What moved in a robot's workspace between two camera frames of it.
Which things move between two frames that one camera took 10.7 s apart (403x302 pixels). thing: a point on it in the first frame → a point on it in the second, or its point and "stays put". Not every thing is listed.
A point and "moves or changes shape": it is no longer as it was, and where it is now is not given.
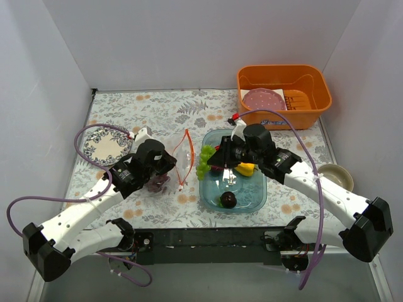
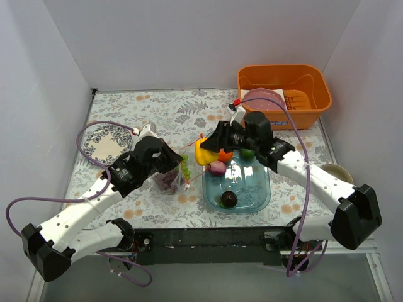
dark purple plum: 228,199 stays put
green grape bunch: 206,152 → 185,169
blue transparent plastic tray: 248,186 stays put
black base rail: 230,245 stays put
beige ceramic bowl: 337,174 stays put
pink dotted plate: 264,99 stays put
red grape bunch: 156,183 moves or changes shape
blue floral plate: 107,146 stays put
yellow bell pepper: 245,168 → 203,156
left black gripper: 167,160 stays put
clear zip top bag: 173,180 moves or changes shape
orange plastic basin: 306,94 stays put
